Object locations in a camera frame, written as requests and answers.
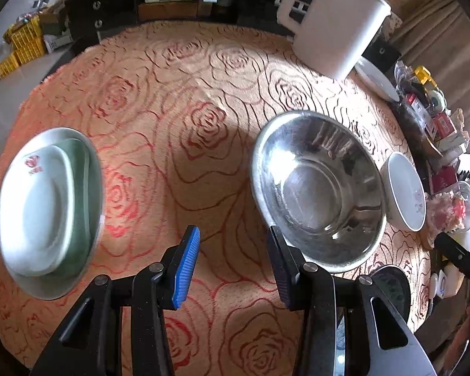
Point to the blue patterned bowl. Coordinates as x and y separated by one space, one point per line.
393 290

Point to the rose patterned tablecloth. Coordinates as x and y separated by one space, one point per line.
180 86

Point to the green square plate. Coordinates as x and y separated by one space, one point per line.
80 203

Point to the small white plate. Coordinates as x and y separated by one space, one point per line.
376 78

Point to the stainless steel bowl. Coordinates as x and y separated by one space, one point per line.
317 188

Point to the yellow toy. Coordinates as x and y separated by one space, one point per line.
425 76

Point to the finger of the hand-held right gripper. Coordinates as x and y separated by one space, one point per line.
458 252

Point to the yellow crate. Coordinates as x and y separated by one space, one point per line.
23 31
31 51
6 65

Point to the black sideboard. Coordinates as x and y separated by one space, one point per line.
82 11

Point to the white ceramic bowl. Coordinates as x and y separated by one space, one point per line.
405 192

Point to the white square plate red logo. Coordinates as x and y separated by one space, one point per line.
35 211

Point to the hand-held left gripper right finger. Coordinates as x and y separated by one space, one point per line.
276 270

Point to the white square device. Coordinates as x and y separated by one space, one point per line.
450 284

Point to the white plastic container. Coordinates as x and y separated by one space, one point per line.
337 27

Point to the large round white plate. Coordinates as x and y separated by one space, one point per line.
43 137

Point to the tape roll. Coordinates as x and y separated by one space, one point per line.
436 100

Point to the white basket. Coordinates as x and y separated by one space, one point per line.
58 43

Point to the glass dome with flowers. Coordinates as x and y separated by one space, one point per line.
452 207

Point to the dark green box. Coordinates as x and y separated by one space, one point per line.
54 21

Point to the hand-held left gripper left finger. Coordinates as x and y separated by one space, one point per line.
188 266

